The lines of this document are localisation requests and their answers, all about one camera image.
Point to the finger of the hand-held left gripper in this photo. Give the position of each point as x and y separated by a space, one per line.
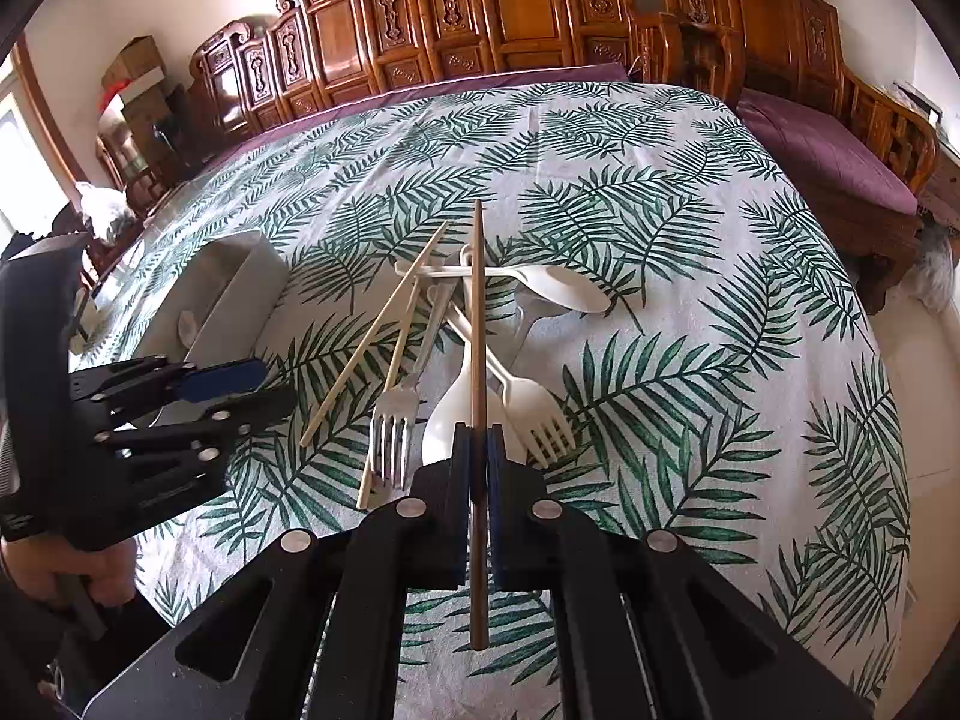
225 379
255 409

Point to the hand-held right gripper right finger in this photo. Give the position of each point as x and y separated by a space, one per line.
501 517

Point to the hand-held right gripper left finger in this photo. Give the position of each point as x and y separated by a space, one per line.
461 510

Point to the white utensil tray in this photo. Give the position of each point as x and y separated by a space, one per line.
240 292

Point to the white plastic spoon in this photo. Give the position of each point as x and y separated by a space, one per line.
450 420
570 289

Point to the white plastic fork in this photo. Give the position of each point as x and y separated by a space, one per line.
536 409

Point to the metal fork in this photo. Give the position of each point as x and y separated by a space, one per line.
394 409

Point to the dark brown wooden chopstick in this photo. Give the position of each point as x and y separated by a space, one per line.
478 315

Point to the metal spoon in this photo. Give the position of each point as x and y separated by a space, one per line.
527 315

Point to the person's left hand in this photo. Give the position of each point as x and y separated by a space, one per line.
75 574

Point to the small white spoon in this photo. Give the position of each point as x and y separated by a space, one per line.
187 326

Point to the white plastic bag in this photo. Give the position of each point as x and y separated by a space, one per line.
105 206

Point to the dark wooden cabinet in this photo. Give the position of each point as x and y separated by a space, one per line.
150 135

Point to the green leaf print tablecloth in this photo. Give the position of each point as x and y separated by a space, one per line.
675 240

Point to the cardboard boxes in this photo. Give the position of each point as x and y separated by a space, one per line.
135 64

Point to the purple underlay cloth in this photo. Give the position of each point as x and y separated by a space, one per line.
487 82

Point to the long carved wooden bench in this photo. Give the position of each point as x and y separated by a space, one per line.
420 22

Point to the purple seat cushion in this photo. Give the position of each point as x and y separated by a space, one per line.
825 150

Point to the grey fluffy bundle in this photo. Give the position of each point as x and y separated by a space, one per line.
934 270

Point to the wooden side table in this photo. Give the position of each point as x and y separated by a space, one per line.
943 187

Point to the carved wooden sofa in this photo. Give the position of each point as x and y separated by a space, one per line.
780 22

